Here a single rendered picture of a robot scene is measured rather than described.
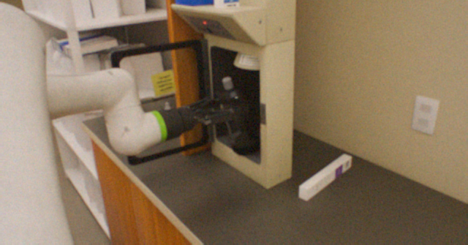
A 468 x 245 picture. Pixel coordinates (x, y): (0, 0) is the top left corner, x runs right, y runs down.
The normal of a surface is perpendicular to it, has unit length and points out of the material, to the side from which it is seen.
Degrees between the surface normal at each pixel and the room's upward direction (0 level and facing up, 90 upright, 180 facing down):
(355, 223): 0
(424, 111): 90
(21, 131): 44
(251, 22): 90
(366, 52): 90
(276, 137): 90
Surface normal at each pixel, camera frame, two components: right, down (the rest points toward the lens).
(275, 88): 0.61, 0.29
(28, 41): 0.85, -0.43
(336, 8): -0.79, 0.26
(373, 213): -0.04, -0.92
